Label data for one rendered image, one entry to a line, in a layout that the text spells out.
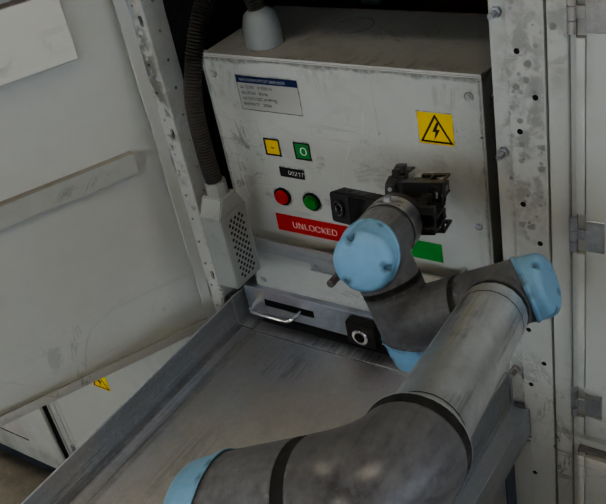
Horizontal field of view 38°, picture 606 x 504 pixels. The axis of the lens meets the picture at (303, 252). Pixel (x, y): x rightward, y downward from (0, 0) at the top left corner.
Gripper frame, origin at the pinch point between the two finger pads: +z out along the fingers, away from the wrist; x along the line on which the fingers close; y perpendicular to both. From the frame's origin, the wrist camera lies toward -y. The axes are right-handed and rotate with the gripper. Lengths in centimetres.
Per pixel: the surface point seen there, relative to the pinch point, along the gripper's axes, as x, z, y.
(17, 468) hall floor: -109, 62, -145
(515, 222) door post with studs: -4.3, -6.1, 15.4
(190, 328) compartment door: -34, 14, -50
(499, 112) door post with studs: 11.8, -9.7, 14.1
